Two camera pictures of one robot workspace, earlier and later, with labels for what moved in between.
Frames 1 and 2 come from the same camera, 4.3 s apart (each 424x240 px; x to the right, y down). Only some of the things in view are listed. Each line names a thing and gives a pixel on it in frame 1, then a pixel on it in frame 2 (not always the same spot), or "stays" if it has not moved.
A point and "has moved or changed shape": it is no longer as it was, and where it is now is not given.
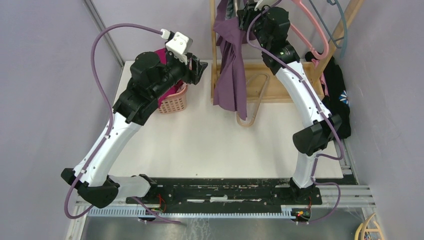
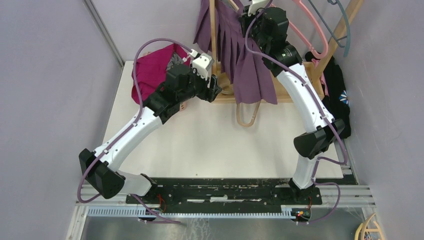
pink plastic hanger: x=316 y=55 stays
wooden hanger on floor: x=363 y=226 stays
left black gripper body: x=192 y=76 -> x=200 y=88
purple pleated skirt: x=230 y=92 has moved or changed shape
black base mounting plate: x=228 y=192 stays
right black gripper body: x=249 y=15 stays
